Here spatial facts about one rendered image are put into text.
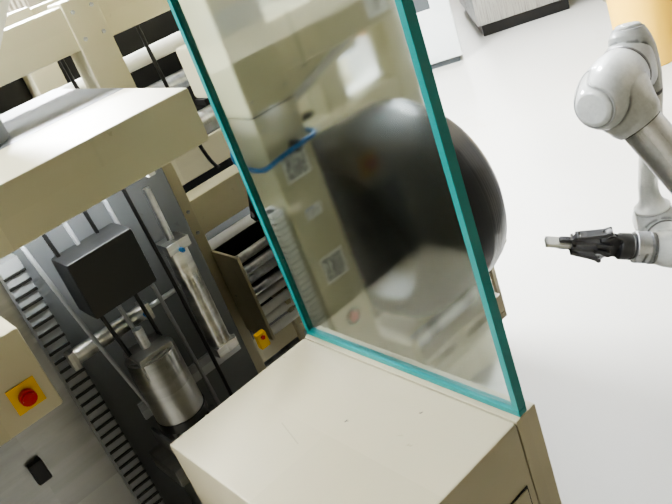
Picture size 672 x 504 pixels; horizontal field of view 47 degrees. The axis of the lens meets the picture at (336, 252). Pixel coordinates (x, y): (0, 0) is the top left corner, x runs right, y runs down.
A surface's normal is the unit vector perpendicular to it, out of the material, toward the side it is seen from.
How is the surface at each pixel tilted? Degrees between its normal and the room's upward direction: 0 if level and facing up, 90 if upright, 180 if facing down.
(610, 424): 0
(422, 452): 0
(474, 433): 0
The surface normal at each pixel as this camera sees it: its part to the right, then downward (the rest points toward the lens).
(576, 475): -0.32, -0.84
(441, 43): -0.04, 0.47
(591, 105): -0.66, 0.48
